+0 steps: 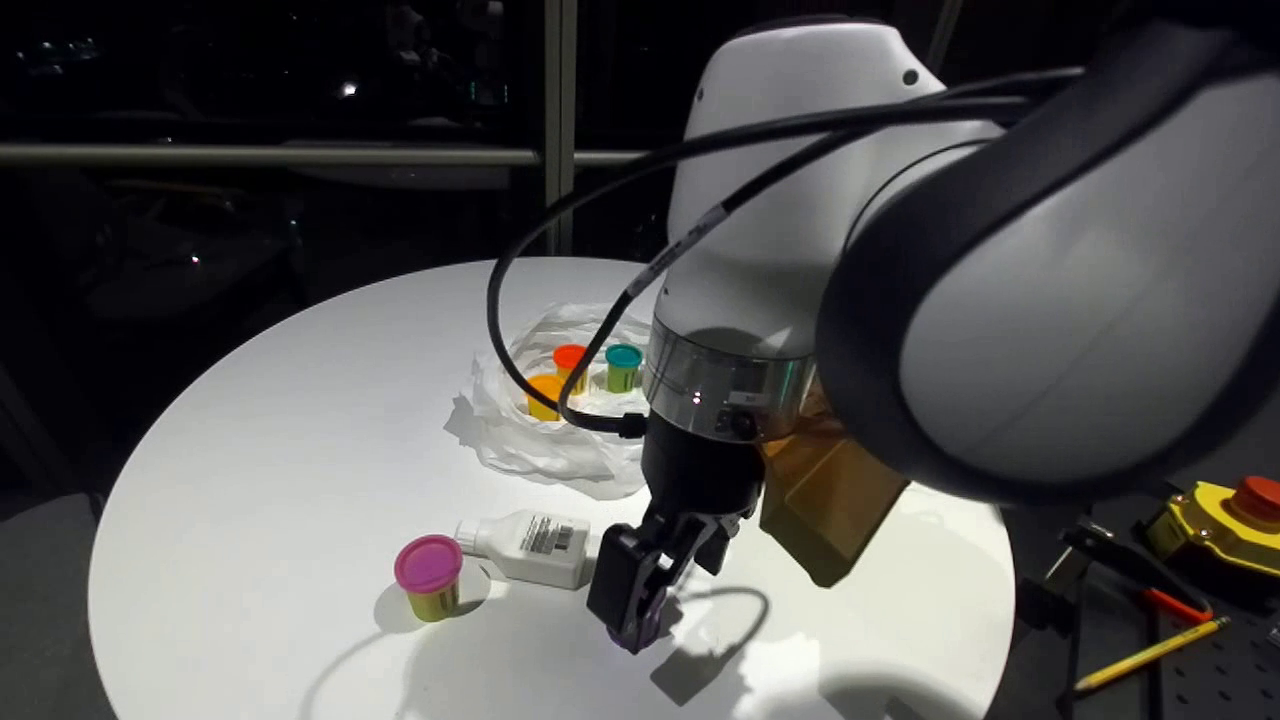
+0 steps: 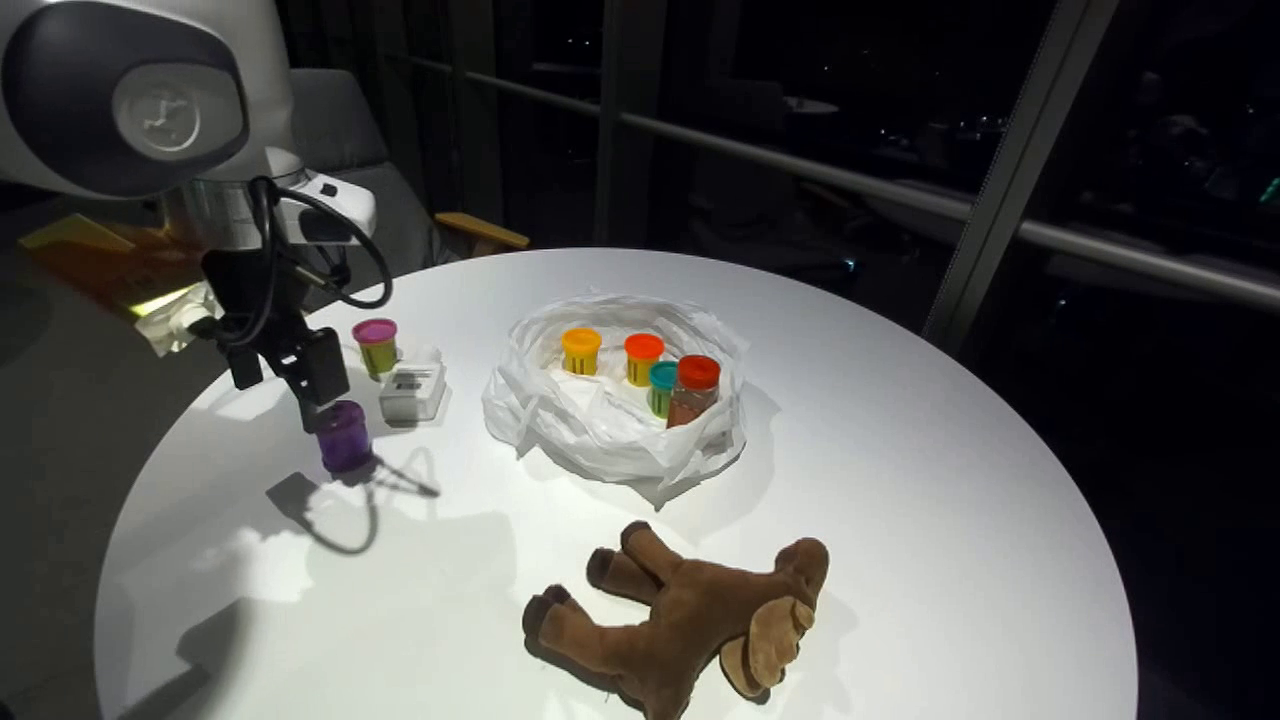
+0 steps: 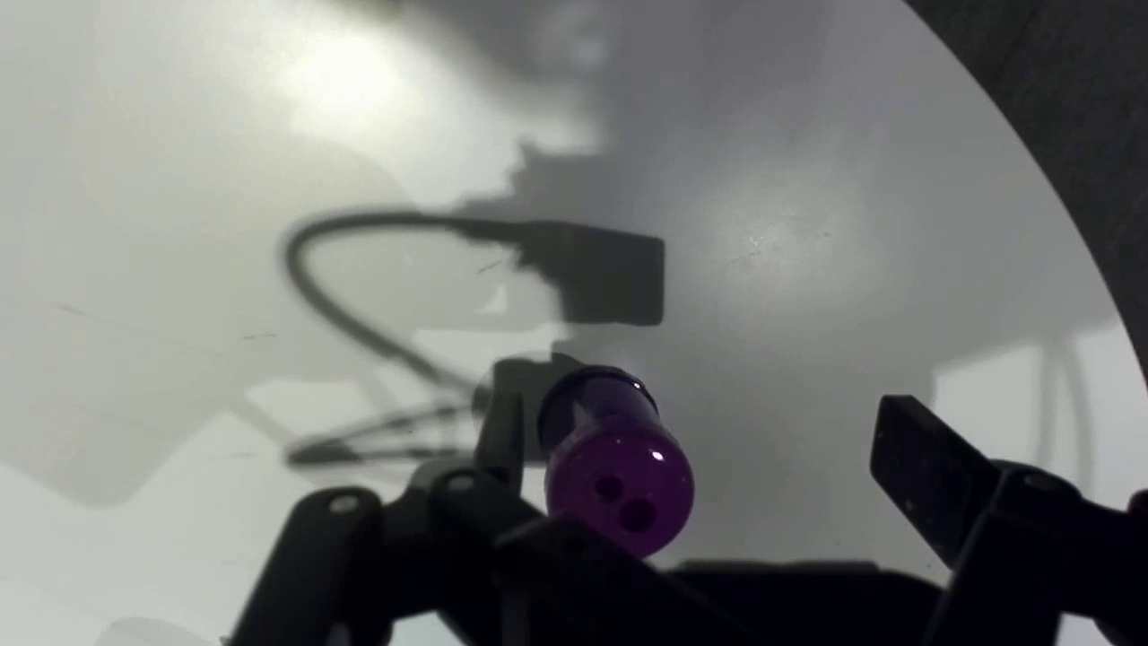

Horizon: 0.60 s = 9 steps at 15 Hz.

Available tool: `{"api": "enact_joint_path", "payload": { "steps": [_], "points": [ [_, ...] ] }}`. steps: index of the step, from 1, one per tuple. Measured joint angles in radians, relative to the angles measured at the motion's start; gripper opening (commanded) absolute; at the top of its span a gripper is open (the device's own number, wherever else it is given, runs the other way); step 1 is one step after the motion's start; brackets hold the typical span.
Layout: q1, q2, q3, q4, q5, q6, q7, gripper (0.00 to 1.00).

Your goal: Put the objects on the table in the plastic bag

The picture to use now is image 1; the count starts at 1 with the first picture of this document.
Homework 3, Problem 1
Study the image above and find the teal lid dough can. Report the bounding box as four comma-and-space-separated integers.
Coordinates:
602, 341, 650, 397

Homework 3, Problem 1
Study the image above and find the pink lid dough can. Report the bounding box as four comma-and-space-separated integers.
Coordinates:
392, 534, 467, 627

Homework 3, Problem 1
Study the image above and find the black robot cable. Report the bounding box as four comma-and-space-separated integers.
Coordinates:
486, 61, 1085, 441

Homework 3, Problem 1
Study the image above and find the orange lid dough can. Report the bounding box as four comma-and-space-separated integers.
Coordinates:
549, 341, 596, 400

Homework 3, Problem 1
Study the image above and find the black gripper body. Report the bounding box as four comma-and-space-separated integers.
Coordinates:
635, 413, 773, 527

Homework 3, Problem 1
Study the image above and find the white plastic bag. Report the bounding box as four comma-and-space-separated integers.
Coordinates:
441, 295, 673, 506

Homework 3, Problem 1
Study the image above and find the small white square bottle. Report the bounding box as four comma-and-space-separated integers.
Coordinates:
456, 508, 602, 595

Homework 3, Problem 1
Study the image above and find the grey metal window railing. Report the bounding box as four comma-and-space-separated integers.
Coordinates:
0, 135, 660, 173

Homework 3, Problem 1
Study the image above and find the black red pen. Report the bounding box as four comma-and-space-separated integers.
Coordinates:
1062, 516, 1219, 634

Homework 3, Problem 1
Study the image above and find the yellow emergency stop button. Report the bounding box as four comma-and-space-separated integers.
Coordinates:
1140, 467, 1280, 584

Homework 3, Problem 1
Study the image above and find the yellow pencil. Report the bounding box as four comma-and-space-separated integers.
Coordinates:
1070, 613, 1234, 701

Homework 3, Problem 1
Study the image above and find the black perforated bench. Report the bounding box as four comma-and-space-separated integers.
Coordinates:
1023, 471, 1280, 720

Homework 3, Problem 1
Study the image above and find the orange-capped spice bottle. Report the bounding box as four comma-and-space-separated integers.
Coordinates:
521, 369, 571, 427

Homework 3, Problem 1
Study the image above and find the grey window pillar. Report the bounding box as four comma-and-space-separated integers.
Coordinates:
536, 0, 584, 262

